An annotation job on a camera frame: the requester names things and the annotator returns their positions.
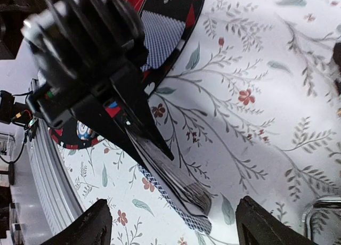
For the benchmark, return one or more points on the round red black poker mat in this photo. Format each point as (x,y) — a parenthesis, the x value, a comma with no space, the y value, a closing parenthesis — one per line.
(184,10)

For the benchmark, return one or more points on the blue white ten chip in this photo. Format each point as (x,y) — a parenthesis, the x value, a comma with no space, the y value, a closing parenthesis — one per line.
(83,132)

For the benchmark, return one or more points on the dealt blue cards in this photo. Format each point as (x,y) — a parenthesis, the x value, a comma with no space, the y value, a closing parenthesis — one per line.
(162,34)

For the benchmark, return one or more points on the blue checkered card deck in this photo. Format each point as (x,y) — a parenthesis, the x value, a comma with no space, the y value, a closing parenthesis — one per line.
(187,197)

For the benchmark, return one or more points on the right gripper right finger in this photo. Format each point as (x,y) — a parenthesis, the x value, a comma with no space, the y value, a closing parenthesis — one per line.
(257,226)

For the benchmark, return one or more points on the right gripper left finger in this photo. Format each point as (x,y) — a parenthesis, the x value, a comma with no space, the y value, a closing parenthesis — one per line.
(94,226)

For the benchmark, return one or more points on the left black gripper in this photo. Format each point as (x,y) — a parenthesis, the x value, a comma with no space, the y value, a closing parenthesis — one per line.
(90,53)

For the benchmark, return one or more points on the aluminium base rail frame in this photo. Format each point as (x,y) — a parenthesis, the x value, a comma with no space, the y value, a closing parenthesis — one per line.
(44,202)

